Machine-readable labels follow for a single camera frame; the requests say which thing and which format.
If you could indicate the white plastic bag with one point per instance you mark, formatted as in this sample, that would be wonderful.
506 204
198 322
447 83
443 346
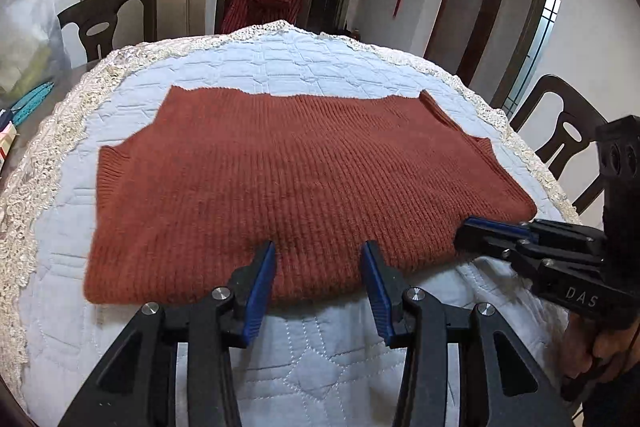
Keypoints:
30 37

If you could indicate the light blue quilted lace-edged cover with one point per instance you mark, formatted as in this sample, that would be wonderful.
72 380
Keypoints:
300 62

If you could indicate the latticed glass door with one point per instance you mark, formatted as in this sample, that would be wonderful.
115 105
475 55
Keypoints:
542 37

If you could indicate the turquoise clothes hangers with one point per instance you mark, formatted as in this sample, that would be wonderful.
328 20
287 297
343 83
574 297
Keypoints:
32 102

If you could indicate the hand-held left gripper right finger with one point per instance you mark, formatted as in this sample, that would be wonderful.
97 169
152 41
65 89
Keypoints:
380 299

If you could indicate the person's right hand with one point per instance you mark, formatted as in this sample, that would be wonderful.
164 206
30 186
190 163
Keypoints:
620 349

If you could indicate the dark wooden chair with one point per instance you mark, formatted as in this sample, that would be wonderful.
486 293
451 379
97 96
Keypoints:
537 107
130 2
307 2

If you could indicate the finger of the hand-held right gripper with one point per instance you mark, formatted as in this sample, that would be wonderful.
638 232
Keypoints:
500 227
480 240

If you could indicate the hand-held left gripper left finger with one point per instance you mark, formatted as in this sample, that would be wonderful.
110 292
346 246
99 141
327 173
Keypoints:
260 294

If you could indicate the rust red knitted sweater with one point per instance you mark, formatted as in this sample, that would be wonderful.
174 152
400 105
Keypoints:
300 182

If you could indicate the brown wooden door frame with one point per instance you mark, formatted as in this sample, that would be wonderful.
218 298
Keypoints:
495 7

